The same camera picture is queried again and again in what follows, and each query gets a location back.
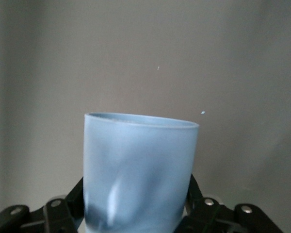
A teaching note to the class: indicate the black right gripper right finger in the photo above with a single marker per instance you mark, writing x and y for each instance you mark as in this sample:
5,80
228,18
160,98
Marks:
223,218

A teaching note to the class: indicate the light blue cup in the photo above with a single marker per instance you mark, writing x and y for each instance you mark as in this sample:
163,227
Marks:
140,157

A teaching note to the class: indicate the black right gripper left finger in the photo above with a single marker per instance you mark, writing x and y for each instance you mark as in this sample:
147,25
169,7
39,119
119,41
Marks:
55,213

